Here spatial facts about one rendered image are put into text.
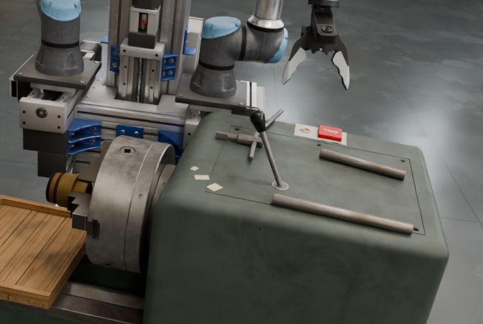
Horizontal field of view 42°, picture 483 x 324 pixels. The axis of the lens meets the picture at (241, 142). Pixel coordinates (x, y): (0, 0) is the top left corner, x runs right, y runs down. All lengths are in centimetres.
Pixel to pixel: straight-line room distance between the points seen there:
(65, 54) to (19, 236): 60
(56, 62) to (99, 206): 75
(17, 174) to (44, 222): 202
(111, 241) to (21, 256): 34
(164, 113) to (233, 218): 88
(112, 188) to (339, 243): 50
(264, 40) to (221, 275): 88
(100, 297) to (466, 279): 237
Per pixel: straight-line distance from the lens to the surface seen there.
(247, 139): 150
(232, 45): 197
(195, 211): 127
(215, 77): 199
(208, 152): 145
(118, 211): 141
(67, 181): 157
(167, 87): 224
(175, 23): 217
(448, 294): 344
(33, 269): 168
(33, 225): 183
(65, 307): 159
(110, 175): 143
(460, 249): 384
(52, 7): 202
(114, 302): 162
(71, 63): 208
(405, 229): 129
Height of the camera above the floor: 191
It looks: 26 degrees down
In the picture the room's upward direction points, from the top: 9 degrees clockwise
